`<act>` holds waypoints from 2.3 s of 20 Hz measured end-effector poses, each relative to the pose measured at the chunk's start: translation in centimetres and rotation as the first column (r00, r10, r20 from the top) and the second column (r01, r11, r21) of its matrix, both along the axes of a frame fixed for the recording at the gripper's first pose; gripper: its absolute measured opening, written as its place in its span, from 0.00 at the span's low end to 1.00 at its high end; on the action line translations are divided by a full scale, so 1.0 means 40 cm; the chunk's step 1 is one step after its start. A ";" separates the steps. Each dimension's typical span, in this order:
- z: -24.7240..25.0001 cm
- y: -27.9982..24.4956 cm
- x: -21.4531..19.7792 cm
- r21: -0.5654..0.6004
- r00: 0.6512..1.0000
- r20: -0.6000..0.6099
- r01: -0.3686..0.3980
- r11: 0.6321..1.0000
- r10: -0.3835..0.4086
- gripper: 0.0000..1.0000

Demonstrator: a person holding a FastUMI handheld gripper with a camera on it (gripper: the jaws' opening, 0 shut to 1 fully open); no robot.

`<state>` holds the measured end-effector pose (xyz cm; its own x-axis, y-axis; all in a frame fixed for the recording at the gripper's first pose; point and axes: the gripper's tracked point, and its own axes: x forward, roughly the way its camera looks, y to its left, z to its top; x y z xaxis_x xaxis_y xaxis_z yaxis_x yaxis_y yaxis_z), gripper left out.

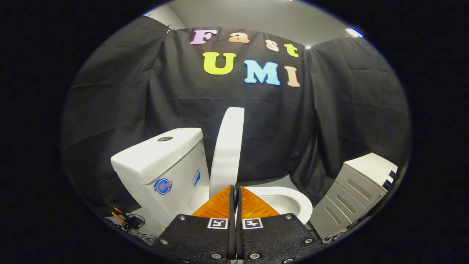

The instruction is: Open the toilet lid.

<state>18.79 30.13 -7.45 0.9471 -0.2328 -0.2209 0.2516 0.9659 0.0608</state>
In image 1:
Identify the white ceramic toilet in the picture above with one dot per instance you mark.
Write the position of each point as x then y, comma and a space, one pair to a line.
161, 161

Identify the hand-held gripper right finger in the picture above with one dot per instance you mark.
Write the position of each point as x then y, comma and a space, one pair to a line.
274, 238

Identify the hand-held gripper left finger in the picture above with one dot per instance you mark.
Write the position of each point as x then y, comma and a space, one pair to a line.
198, 238

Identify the small ceiling light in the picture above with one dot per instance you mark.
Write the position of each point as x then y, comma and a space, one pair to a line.
354, 32

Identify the black backdrop cloth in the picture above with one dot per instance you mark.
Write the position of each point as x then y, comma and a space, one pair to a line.
293, 121

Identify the white toilet lid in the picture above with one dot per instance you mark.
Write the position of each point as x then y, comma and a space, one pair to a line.
227, 150

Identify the white drawer cabinet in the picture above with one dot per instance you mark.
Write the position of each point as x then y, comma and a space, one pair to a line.
351, 194

